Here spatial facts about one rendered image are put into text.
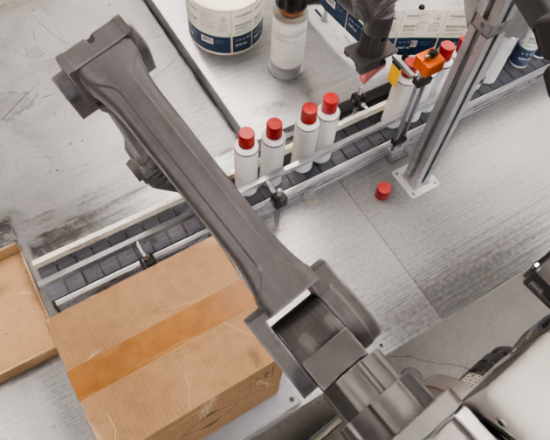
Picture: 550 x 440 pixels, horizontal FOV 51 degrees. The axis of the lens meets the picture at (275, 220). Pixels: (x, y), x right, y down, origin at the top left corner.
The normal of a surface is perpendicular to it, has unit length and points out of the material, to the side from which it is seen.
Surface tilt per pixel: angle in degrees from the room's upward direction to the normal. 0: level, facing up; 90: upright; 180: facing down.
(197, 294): 0
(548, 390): 0
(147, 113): 24
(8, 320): 0
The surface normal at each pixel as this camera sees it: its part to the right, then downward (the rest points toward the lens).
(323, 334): 0.05, -0.16
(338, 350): -0.12, -0.37
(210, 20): -0.33, 0.81
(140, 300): 0.05, -0.49
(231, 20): 0.24, 0.85
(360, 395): -0.36, -0.14
